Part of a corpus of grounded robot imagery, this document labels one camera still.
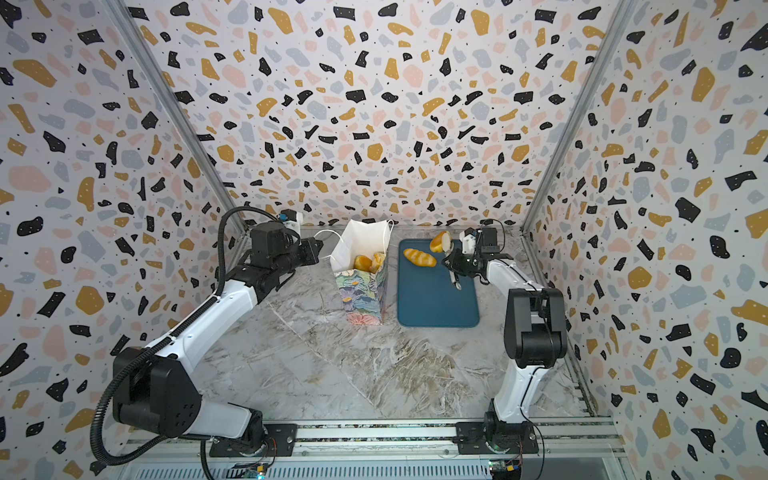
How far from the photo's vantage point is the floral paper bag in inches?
31.2

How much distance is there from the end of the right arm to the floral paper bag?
218mm

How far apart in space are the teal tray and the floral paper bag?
5.0 inches

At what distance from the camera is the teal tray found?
969 mm

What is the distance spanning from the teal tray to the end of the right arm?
0.05 metres

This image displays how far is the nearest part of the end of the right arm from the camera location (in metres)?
0.74
